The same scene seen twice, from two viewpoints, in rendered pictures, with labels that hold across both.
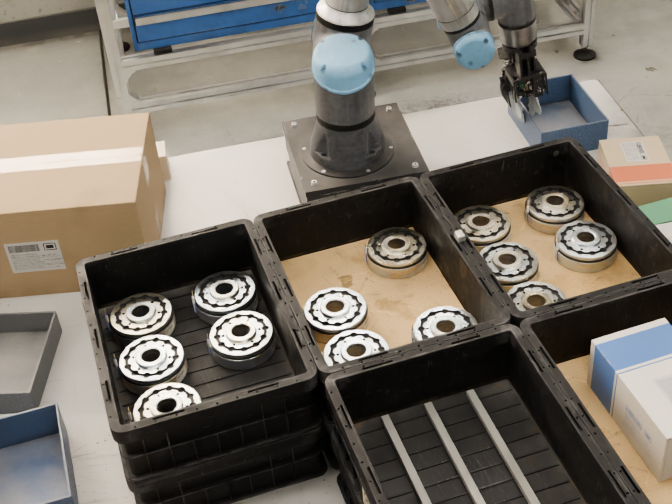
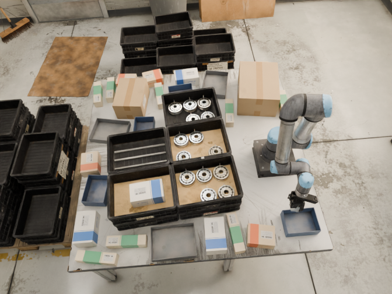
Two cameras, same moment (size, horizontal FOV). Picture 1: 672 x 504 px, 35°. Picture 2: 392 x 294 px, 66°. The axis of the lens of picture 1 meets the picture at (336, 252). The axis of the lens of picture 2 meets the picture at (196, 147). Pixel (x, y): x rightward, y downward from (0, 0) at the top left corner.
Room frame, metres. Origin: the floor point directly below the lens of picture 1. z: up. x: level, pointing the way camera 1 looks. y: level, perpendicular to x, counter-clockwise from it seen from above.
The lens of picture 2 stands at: (1.45, -1.17, 2.57)
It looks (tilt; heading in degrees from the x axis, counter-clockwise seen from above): 57 degrees down; 99
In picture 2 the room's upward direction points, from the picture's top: 4 degrees counter-clockwise
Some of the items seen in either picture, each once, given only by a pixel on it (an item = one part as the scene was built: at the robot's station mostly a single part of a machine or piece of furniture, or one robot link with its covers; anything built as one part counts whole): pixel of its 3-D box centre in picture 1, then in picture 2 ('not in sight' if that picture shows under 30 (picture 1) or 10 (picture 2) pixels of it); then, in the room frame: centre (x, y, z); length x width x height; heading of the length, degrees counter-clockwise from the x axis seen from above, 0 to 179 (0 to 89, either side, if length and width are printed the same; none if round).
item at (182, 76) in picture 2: not in sight; (186, 77); (1.13, 0.70, 0.74); 0.20 x 0.12 x 0.09; 13
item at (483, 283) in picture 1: (373, 270); (198, 140); (1.30, -0.06, 0.92); 0.40 x 0.30 x 0.02; 15
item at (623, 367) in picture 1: (661, 396); (147, 193); (1.02, -0.44, 0.87); 0.20 x 0.12 x 0.09; 15
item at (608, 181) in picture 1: (546, 224); (206, 180); (1.37, -0.35, 0.92); 0.40 x 0.30 x 0.02; 15
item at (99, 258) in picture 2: not in sight; (97, 258); (0.75, -0.81, 0.73); 0.24 x 0.06 x 0.06; 0
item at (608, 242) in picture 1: (585, 240); (208, 195); (1.39, -0.42, 0.86); 0.10 x 0.10 x 0.01
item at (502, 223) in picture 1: (480, 224); (220, 172); (1.46, -0.26, 0.86); 0.10 x 0.10 x 0.01
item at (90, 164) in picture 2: not in sight; (91, 164); (0.54, -0.19, 0.74); 0.16 x 0.12 x 0.07; 104
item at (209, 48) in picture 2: not in sight; (213, 60); (1.33, 1.35, 0.37); 0.40 x 0.30 x 0.45; 9
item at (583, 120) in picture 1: (556, 115); (300, 221); (1.96, -0.50, 0.74); 0.20 x 0.15 x 0.07; 10
